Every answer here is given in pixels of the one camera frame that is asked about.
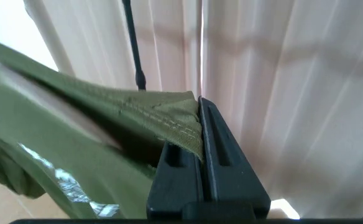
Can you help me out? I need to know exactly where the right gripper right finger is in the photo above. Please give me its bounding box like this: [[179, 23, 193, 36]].
[[198, 96, 272, 219]]

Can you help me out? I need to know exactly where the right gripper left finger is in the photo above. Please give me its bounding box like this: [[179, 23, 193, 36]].
[[146, 142, 205, 220]]

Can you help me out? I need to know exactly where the pink clothes hanger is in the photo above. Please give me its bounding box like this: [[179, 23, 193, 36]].
[[0, 58, 122, 150]]

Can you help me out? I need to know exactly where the black clothes rack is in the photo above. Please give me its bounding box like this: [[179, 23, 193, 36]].
[[121, 0, 147, 91]]

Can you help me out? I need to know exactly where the green long-sleeved shirt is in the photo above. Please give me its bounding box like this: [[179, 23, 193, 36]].
[[0, 35, 204, 220]]

